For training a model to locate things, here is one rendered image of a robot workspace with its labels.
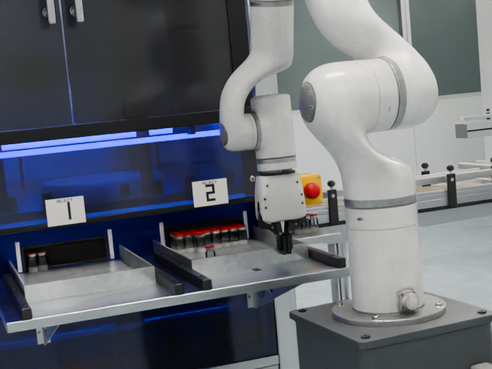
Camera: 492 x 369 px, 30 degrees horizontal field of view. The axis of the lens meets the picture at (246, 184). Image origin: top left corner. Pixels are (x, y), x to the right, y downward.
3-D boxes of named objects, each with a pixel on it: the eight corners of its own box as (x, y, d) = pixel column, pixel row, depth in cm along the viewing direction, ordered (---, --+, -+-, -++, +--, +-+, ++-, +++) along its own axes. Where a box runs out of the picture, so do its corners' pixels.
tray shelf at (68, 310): (-11, 287, 209) (-13, 279, 209) (274, 244, 231) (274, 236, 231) (7, 333, 164) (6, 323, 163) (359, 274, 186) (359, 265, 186)
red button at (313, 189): (301, 199, 224) (299, 183, 224) (316, 197, 226) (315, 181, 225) (307, 200, 221) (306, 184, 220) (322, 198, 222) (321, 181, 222)
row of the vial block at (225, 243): (175, 253, 218) (173, 234, 217) (246, 243, 224) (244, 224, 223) (177, 255, 216) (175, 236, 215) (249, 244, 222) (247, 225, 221)
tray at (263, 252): (154, 254, 221) (152, 239, 221) (254, 239, 229) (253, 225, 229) (193, 277, 189) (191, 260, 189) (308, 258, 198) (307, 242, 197)
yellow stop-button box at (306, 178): (285, 204, 230) (283, 176, 229) (312, 200, 232) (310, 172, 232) (297, 206, 223) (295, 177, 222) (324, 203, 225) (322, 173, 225)
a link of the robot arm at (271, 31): (225, 4, 177) (229, 157, 185) (301, 0, 182) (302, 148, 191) (210, 1, 185) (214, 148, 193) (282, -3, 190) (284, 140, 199)
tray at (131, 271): (10, 275, 210) (8, 260, 210) (121, 258, 219) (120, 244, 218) (25, 303, 178) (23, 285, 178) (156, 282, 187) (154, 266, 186)
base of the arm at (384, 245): (469, 312, 150) (462, 200, 148) (368, 334, 142) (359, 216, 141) (405, 293, 167) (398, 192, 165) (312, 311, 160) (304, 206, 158)
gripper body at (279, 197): (292, 164, 198) (297, 216, 199) (248, 170, 194) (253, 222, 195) (306, 165, 191) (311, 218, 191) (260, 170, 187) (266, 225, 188)
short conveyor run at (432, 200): (278, 250, 233) (273, 188, 232) (258, 241, 248) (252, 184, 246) (507, 214, 255) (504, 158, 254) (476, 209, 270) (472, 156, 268)
